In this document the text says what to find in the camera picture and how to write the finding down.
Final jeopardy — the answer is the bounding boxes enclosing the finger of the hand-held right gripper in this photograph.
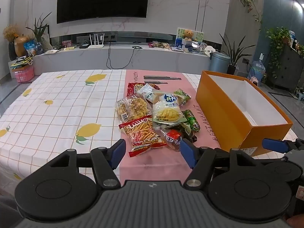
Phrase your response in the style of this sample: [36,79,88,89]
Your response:
[262,138,304,153]

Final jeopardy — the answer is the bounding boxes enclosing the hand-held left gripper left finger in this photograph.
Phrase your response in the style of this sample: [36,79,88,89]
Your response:
[47,139,126,190]

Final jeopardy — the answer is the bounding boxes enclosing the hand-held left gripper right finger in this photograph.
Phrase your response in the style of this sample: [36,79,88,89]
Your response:
[180,138,257,190]

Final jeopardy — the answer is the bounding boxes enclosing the clear candy packet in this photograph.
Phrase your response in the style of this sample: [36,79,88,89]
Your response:
[160,128,185,152]

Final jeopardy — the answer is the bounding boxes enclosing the red stick snack packet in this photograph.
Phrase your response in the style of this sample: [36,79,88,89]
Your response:
[118,115,168,158]

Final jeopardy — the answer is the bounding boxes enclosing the green sausage packet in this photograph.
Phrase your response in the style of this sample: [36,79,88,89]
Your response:
[184,109,201,132]

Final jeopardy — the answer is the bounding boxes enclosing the clear yellow noodle snack packet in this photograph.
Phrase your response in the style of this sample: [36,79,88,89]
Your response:
[116,94,153,121]

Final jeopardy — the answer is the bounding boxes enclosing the white yellow chips packet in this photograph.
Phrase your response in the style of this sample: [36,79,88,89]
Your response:
[152,91,184,124]

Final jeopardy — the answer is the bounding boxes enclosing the orange cardboard box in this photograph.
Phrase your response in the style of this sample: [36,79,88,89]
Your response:
[195,70,294,157]

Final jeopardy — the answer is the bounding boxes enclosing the green raisin packet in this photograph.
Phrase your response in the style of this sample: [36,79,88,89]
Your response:
[173,88,192,107]

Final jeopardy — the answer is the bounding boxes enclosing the red cartoon snack packet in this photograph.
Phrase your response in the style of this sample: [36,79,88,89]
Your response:
[127,82,145,98]

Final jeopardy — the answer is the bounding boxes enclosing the white long snack packet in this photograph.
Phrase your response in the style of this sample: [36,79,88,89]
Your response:
[136,84,155,104]

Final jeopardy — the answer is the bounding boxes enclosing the pile of snacks on console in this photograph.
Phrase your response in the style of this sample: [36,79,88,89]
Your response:
[148,41,172,49]

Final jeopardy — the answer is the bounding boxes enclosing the pink bottle print table runner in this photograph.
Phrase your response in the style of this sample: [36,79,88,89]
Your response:
[118,70,230,188]

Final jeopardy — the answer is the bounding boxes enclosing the grey cabinet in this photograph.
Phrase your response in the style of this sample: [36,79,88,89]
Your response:
[268,45,304,92]

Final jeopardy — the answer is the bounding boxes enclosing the lemon print checked tablecloth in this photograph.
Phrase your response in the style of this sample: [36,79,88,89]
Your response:
[0,69,285,209]

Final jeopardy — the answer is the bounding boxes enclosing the blue water bottle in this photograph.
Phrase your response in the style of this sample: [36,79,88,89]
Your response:
[247,60,266,81]

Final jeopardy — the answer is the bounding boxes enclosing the grey blue trash can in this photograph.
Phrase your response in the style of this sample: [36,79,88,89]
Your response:
[210,52,231,74]

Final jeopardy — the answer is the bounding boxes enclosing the potted long leaf plant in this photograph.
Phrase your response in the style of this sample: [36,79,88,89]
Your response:
[218,33,250,75]

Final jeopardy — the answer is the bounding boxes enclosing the white tv console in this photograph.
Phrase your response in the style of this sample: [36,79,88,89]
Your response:
[31,43,212,76]

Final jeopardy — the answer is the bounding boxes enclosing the green ivy plant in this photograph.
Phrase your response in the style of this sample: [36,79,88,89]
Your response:
[264,27,291,76]

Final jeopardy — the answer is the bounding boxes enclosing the white router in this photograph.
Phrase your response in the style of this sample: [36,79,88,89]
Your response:
[87,34,104,49]

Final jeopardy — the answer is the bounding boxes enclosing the pink storage box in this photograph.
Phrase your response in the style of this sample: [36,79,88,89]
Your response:
[15,66,34,83]

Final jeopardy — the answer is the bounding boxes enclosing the golden vase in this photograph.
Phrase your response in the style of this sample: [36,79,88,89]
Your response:
[14,36,31,57]

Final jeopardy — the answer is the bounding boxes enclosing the hanging vine plant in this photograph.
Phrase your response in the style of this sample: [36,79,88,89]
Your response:
[235,0,263,25]

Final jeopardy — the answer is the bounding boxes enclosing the dried yellow flowers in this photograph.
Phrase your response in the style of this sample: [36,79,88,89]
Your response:
[3,24,19,61]

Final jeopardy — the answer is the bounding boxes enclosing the black cable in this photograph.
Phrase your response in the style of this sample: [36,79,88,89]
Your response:
[106,38,143,69]

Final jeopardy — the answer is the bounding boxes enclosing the black wall television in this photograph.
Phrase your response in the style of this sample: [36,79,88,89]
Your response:
[56,0,150,24]

